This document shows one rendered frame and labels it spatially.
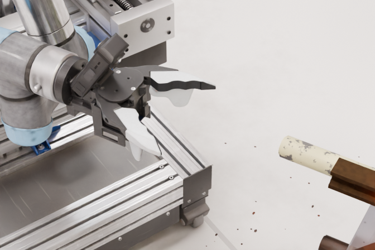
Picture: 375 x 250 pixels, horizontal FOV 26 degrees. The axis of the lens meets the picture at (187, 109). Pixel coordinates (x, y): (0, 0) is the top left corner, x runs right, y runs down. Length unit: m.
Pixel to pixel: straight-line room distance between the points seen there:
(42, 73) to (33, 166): 1.00
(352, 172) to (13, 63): 0.50
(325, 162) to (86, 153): 0.81
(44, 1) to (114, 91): 0.24
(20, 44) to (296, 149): 0.61
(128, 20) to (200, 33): 1.26
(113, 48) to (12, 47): 0.19
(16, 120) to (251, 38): 1.69
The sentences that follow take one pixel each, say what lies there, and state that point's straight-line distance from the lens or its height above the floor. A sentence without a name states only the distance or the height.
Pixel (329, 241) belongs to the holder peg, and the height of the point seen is 0.88.
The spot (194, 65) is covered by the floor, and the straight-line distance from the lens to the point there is 2.73.
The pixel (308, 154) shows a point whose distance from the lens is 1.55.
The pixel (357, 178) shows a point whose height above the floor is 1.01.
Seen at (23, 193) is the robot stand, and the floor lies 0.21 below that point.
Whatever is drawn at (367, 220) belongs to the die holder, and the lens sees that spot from 1.09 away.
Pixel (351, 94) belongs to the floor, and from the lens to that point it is 2.67.
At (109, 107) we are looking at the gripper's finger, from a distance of 1.09.
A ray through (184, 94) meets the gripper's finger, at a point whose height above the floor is 0.97.
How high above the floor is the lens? 1.73
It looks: 42 degrees down
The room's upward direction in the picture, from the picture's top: straight up
